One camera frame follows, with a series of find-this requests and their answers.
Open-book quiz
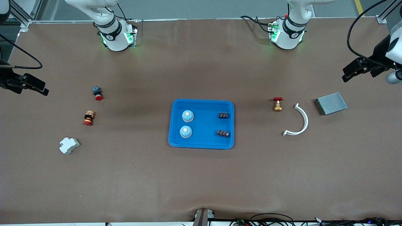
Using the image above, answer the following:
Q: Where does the blue plastic tray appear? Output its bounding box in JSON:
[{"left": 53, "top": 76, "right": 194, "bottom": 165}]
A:
[{"left": 168, "top": 99, "right": 235, "bottom": 150}]

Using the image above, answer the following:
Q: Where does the grey metal electronics box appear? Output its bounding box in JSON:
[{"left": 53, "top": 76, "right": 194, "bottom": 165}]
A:
[{"left": 315, "top": 92, "right": 348, "bottom": 116}]

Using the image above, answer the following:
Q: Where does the white circuit breaker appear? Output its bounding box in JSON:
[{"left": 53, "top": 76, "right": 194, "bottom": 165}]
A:
[{"left": 59, "top": 137, "right": 80, "bottom": 155}]

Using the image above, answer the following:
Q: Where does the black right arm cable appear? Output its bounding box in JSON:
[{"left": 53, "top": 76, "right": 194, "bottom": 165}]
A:
[{"left": 0, "top": 33, "right": 43, "bottom": 69}]

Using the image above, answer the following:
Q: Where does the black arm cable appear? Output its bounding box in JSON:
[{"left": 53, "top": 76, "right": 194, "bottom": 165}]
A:
[
  {"left": 0, "top": 33, "right": 43, "bottom": 69},
  {"left": 347, "top": 0, "right": 393, "bottom": 67}
]

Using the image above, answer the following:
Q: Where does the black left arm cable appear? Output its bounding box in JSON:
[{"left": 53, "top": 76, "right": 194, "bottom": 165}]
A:
[{"left": 347, "top": 0, "right": 393, "bottom": 67}]

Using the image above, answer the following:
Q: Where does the aluminium frame post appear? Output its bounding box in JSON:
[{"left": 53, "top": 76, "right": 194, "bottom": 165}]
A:
[
  {"left": 11, "top": 0, "right": 43, "bottom": 29},
  {"left": 375, "top": 0, "right": 402, "bottom": 24}
]

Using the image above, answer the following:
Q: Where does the red orange black switch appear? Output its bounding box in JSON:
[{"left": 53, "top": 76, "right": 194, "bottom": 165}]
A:
[{"left": 83, "top": 110, "right": 95, "bottom": 126}]

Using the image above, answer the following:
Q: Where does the white curved plastic bracket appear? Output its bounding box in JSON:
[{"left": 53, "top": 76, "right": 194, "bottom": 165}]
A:
[{"left": 283, "top": 103, "right": 309, "bottom": 136}]

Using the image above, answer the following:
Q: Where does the black right base cable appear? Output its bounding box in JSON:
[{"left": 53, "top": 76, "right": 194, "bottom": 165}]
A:
[{"left": 116, "top": 2, "right": 139, "bottom": 23}]

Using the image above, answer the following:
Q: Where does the black base cable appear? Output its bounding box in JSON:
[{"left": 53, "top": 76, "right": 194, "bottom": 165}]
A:
[
  {"left": 116, "top": 2, "right": 139, "bottom": 23},
  {"left": 240, "top": 15, "right": 274, "bottom": 33}
]

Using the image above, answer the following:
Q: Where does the black left base cable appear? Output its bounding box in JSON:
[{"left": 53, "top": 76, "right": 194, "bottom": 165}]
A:
[{"left": 240, "top": 15, "right": 274, "bottom": 33}]

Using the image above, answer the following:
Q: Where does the black cable bundle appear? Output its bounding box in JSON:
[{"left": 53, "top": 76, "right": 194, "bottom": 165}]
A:
[{"left": 320, "top": 217, "right": 402, "bottom": 226}]

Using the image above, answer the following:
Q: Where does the black looped cable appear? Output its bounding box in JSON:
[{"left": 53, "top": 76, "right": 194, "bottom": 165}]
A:
[{"left": 250, "top": 213, "right": 294, "bottom": 226}]

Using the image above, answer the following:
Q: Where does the metal table edge rail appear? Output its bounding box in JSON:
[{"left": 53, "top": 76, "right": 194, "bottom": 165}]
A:
[{"left": 30, "top": 16, "right": 382, "bottom": 24}]

